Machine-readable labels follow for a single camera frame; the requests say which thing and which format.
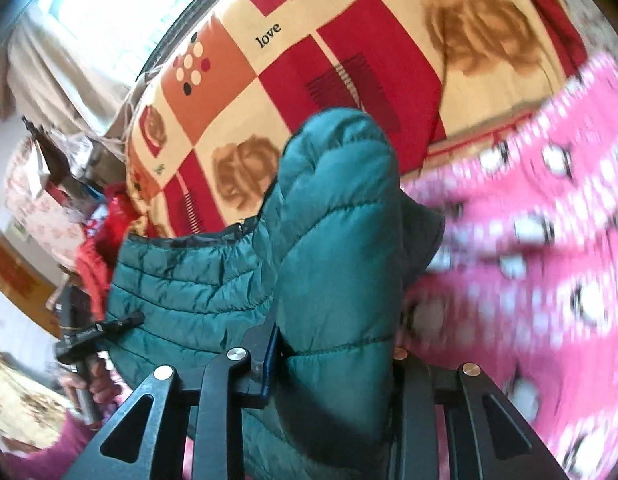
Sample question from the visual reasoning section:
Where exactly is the beige curtain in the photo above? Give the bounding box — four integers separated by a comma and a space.
6, 10, 134, 136

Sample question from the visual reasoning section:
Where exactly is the floral tablecloth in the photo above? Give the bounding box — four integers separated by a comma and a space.
0, 350, 70, 453

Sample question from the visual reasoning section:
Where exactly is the red garment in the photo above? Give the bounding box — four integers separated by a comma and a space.
75, 182, 140, 306

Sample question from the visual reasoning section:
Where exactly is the pink penguin print quilt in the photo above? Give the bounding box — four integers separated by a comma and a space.
399, 52, 618, 480

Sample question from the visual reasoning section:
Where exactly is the wooden cabinet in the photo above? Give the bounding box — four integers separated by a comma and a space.
0, 225, 64, 338

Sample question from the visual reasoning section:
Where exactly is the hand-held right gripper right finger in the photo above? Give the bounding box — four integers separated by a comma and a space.
389, 345, 570, 480

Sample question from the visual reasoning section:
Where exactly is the dark green puffer jacket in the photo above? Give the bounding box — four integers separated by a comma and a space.
105, 107, 446, 480

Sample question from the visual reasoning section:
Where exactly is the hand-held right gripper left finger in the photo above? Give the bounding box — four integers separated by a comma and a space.
64, 302, 282, 480

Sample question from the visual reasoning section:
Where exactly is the rose print checked blanket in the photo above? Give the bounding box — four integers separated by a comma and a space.
124, 0, 590, 241

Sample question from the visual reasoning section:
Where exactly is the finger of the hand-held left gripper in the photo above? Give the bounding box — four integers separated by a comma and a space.
105, 311, 146, 333

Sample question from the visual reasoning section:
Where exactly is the person's left hand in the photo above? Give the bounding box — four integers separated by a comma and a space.
59, 355, 120, 407

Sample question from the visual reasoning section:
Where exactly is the person's left forearm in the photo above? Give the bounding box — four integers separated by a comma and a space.
14, 400, 120, 480

